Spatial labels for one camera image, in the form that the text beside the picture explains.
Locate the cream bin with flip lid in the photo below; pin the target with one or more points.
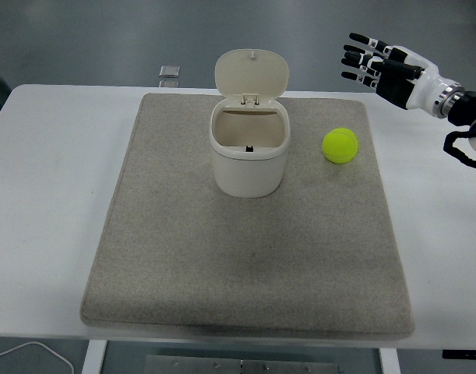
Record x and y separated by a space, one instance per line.
247 171

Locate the silver floor socket plate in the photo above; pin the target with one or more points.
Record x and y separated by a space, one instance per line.
170 71
168 83

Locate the yellow-green tennis ball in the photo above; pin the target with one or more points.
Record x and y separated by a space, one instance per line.
340 146

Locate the black bar with white marks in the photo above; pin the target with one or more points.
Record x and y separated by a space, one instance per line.
463 354

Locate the white table leg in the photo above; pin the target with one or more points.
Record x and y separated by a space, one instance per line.
94 356
389 362

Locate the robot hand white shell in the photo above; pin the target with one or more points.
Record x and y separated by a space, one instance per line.
420 83

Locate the beige fabric mat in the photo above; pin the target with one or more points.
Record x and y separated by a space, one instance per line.
245 257

